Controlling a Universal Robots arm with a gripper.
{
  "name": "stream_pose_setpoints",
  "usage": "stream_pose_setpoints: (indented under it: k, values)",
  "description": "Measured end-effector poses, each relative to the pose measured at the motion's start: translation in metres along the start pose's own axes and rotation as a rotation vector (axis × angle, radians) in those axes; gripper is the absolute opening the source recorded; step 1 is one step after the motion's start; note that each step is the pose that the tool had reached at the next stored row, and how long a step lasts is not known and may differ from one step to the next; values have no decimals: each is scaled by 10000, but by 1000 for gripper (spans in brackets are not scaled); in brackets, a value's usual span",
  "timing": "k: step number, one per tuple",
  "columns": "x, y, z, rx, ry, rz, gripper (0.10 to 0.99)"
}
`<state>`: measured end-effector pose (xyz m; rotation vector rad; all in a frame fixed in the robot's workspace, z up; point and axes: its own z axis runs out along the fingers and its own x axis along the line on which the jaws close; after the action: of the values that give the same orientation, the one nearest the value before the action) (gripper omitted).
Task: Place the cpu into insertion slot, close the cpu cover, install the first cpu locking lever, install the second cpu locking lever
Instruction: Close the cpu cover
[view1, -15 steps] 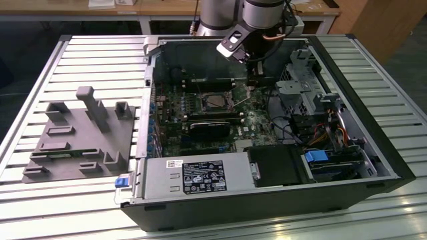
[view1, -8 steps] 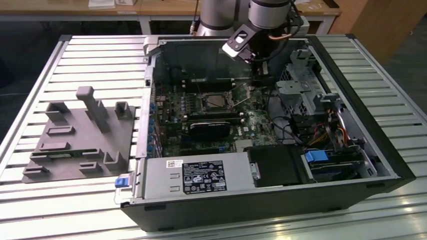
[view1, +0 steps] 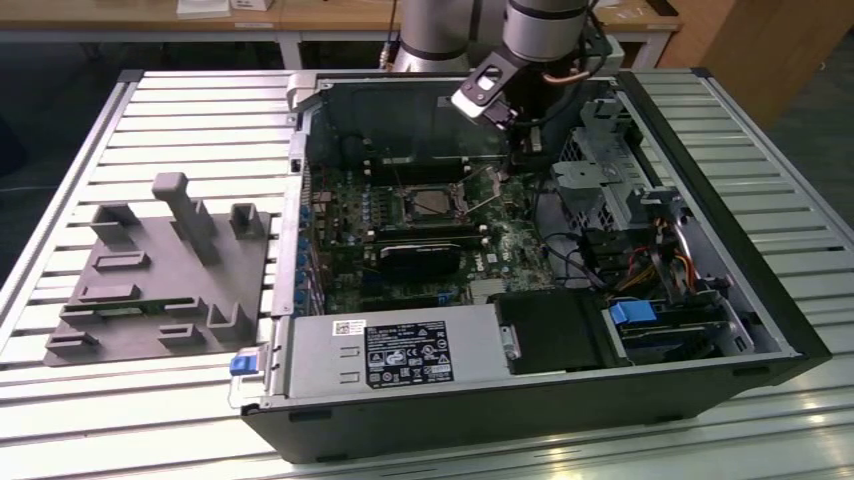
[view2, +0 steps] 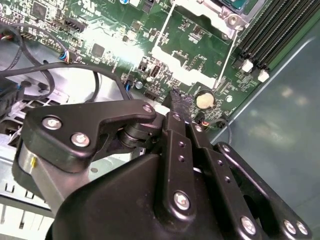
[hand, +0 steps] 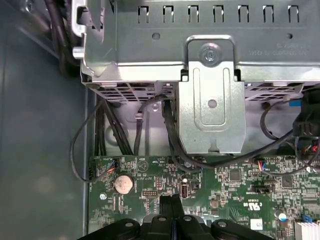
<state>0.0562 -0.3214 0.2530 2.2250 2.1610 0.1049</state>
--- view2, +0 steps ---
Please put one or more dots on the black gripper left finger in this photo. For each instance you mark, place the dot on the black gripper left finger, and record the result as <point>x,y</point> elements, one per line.
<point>62,130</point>

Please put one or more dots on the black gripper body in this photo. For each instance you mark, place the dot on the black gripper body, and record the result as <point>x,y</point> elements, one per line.
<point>112,205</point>

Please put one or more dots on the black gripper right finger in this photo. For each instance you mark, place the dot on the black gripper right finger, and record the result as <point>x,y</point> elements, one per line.
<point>225,190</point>

